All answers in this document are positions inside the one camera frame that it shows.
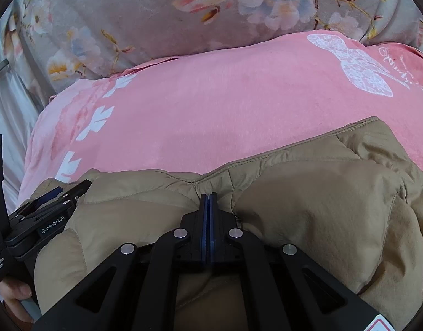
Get silver curtain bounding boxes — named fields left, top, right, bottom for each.
left=0, top=24, right=43, bottom=194

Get grey floral blanket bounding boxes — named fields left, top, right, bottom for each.
left=1, top=0, right=423, bottom=80

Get person's left hand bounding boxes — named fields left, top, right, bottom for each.
left=0, top=279, right=34, bottom=324

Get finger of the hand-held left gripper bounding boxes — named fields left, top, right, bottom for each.
left=42, top=178, right=93, bottom=212
left=16, top=186, right=65, bottom=218

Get pink printed blanket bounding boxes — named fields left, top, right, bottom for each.
left=16, top=30, right=423, bottom=207

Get tan quilted jacket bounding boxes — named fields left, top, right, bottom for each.
left=27, top=116, right=423, bottom=331

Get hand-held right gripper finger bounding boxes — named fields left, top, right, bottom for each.
left=32, top=193, right=209, bottom=331
left=208, top=193, right=393, bottom=331

